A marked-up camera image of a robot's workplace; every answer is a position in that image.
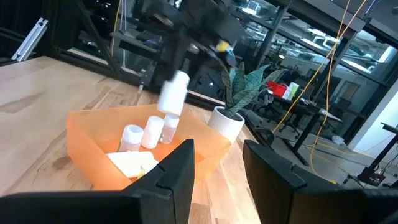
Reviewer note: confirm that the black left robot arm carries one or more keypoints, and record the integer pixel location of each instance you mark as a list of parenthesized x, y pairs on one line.
[(202, 18)]

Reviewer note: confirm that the white yellow blue wipes canister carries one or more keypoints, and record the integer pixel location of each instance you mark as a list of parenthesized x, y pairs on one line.
[(225, 49)]

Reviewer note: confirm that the white crumpled bag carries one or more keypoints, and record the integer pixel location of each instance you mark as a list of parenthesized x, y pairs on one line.
[(337, 140)]

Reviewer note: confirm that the small clear pill bottle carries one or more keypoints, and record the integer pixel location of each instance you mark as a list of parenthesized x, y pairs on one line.
[(169, 130)]

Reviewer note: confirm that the black standing desk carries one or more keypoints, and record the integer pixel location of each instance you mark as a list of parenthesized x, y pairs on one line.
[(304, 112)]

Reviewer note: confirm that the white green box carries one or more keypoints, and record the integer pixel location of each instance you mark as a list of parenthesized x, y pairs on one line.
[(290, 91)]

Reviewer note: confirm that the black equipment stand base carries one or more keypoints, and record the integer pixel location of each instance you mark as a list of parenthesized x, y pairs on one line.
[(370, 177)]

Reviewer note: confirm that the black office desk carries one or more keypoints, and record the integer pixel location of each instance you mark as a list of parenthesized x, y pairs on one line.
[(136, 45)]

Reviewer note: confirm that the black keyboard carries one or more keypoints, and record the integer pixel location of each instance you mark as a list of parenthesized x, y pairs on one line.
[(149, 36)]

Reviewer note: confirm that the black office chair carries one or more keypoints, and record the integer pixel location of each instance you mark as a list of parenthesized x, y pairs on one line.
[(264, 109)]

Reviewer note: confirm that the translucent orange plastic basket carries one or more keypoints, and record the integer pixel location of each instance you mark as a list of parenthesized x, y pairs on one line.
[(93, 130)]

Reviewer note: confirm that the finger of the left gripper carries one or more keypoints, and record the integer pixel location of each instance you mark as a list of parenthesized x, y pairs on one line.
[(176, 67)]

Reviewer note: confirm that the red box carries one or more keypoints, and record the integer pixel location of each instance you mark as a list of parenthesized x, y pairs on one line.
[(276, 88)]

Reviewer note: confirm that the translucent pill bottle wide cap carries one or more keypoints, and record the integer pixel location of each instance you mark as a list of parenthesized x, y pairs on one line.
[(131, 138)]

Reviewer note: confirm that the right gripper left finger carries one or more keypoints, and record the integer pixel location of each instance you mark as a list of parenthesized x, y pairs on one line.
[(93, 208)]

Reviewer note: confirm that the silver aluminium rail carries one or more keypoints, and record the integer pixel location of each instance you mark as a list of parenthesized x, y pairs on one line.
[(29, 39)]

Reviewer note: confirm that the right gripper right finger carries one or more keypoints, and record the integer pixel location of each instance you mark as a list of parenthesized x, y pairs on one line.
[(295, 205)]

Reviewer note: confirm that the snake plant in white pot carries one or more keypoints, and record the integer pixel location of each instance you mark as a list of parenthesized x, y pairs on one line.
[(225, 126)]

